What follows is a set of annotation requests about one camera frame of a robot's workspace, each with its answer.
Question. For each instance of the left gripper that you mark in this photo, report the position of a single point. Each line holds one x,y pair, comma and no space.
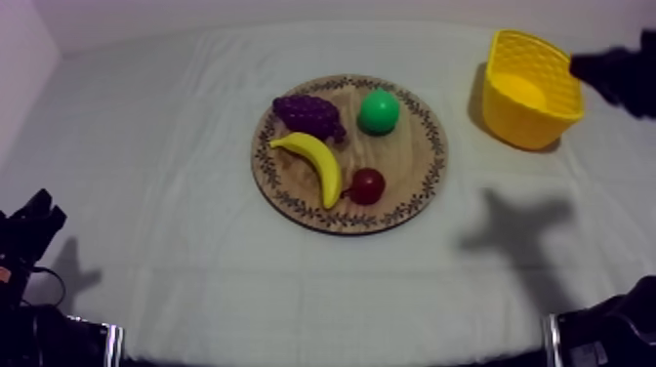
23,230

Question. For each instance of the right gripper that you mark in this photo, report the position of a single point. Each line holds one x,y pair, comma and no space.
610,72

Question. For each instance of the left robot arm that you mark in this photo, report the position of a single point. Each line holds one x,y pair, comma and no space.
46,341

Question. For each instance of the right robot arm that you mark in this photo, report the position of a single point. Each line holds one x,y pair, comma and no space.
615,328

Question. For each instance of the yellow plastic basket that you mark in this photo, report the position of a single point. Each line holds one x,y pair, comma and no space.
523,113

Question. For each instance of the round wooden board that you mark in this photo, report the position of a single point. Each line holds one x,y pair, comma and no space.
400,169

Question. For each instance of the green toy pear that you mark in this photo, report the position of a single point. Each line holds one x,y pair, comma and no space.
378,111

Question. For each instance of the silver metal bar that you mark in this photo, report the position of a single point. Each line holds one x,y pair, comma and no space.
551,341
114,346

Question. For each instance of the small red fruit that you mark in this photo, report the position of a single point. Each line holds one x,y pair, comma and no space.
368,186

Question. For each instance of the yellow toy banana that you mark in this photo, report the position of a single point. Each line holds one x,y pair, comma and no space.
320,161

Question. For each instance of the purple toy grapes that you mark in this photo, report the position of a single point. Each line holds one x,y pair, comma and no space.
307,115

